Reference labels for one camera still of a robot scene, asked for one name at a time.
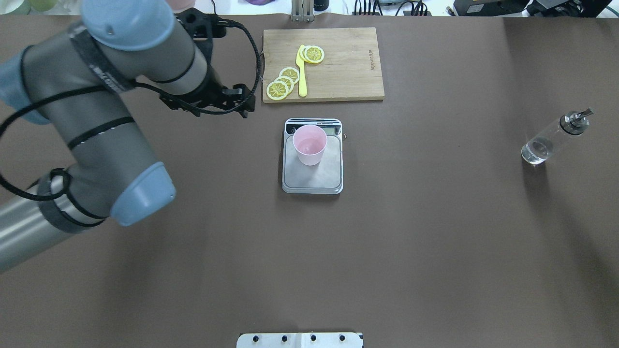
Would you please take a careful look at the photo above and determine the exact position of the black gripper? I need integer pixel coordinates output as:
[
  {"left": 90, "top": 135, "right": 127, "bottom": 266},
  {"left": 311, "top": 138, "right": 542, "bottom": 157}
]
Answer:
[{"left": 160, "top": 72, "right": 256, "bottom": 119}]

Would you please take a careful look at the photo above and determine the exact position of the pink plastic cup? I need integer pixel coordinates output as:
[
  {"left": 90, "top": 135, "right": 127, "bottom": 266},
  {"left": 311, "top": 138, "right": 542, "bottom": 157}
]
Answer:
[{"left": 293, "top": 125, "right": 327, "bottom": 166}]

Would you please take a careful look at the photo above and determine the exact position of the clear glass sauce bottle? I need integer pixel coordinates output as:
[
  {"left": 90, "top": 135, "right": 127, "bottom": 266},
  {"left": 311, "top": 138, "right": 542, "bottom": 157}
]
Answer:
[{"left": 520, "top": 108, "right": 595, "bottom": 165}]

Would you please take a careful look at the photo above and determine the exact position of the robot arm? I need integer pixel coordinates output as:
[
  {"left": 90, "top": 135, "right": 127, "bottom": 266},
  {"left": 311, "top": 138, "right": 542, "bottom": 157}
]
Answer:
[{"left": 1, "top": 0, "right": 259, "bottom": 272}]

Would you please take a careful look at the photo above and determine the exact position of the silver kitchen scale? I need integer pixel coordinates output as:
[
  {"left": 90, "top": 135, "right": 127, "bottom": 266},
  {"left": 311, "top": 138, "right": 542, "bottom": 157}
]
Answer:
[{"left": 281, "top": 117, "right": 343, "bottom": 195}]

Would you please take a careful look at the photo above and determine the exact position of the lemon slice toy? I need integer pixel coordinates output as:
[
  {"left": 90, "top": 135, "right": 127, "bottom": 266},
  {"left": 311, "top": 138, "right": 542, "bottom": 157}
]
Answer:
[
  {"left": 274, "top": 75, "right": 295, "bottom": 93},
  {"left": 265, "top": 81, "right": 289, "bottom": 101},
  {"left": 302, "top": 45, "right": 325, "bottom": 64},
  {"left": 279, "top": 67, "right": 300, "bottom": 84}
]

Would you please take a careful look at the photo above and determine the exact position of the yellow plastic knife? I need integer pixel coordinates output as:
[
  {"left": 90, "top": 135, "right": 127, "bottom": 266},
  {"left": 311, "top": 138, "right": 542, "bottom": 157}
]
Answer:
[{"left": 295, "top": 45, "right": 308, "bottom": 98}]

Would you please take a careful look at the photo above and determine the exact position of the wooden cutting board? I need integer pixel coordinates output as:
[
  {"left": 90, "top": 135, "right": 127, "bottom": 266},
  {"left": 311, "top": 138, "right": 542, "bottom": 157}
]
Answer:
[{"left": 263, "top": 27, "right": 385, "bottom": 103}]

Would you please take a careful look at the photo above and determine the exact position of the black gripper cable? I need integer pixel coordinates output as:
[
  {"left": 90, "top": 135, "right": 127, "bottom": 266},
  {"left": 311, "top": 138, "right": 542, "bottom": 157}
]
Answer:
[{"left": 135, "top": 19, "right": 263, "bottom": 116}]

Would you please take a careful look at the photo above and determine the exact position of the aluminium frame post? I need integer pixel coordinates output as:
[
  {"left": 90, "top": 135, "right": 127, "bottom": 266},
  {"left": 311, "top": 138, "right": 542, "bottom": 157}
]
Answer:
[{"left": 291, "top": 0, "right": 315, "bottom": 23}]

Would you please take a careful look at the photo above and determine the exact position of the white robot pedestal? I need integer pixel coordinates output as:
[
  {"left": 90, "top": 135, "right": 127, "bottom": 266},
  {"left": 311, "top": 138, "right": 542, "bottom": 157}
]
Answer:
[{"left": 236, "top": 332, "right": 364, "bottom": 348}]

